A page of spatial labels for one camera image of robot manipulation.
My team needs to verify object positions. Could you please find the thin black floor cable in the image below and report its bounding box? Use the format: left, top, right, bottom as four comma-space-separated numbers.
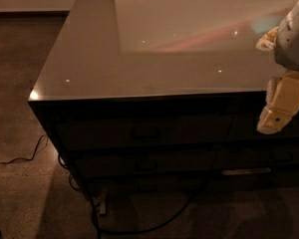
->
0, 133, 49, 167

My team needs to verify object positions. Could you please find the dark cabinet with glossy top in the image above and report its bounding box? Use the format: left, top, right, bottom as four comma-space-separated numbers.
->
29, 0, 299, 197

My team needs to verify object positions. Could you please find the thick black floor cable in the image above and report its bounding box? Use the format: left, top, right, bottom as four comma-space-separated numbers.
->
89, 179, 208, 239

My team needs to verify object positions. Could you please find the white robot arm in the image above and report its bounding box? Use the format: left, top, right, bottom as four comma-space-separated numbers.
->
256, 1, 299, 134

